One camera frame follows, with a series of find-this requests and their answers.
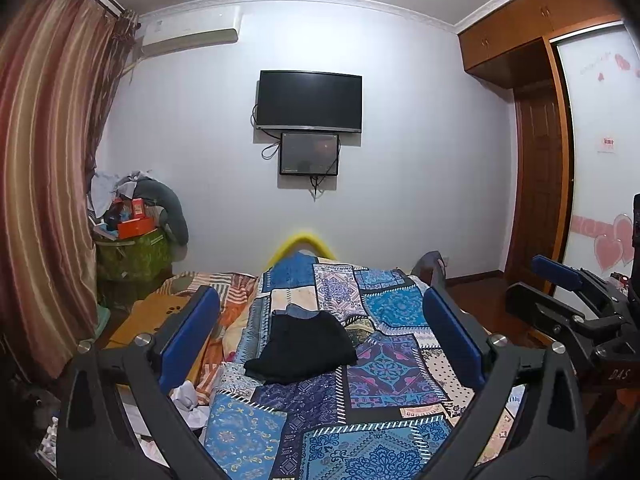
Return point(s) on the wooden wardrobe with white doors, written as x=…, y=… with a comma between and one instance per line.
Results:
x=510, y=45

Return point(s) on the small black wall monitor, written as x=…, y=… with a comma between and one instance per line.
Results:
x=307, y=155

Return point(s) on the green cloth covered box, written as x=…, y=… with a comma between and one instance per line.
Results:
x=132, y=260

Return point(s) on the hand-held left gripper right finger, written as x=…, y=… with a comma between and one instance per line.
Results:
x=452, y=330

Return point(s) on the black wall television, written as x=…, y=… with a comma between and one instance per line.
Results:
x=310, y=100

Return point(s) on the red box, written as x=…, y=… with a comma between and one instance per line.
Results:
x=127, y=207

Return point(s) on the orange box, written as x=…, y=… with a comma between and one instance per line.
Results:
x=135, y=227

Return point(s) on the white air conditioner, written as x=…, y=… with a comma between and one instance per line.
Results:
x=190, y=30

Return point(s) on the striped brown curtain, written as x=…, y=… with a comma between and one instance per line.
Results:
x=50, y=135

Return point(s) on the blue patchwork blanket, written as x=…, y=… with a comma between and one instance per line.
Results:
x=390, y=360

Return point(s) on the grey white clothes pile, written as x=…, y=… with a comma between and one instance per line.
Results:
x=107, y=190

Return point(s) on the orange striped bed sheet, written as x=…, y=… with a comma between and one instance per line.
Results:
x=235, y=290

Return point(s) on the brown wooden room door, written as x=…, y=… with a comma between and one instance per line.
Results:
x=542, y=160

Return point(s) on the small red label sticker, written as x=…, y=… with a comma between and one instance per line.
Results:
x=608, y=144

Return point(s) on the grey purple backpack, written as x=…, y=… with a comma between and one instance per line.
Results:
x=425, y=265

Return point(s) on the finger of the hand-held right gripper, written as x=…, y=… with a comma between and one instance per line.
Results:
x=555, y=270
x=535, y=305

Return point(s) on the white crumpled cloth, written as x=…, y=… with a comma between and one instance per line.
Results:
x=187, y=395

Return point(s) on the pale patterned bed sheet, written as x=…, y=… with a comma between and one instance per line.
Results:
x=502, y=435

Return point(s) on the black pants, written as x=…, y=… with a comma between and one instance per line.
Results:
x=305, y=350

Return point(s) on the pink heart wall sticker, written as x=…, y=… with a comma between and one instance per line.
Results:
x=610, y=245

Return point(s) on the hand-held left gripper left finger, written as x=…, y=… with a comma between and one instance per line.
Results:
x=190, y=340

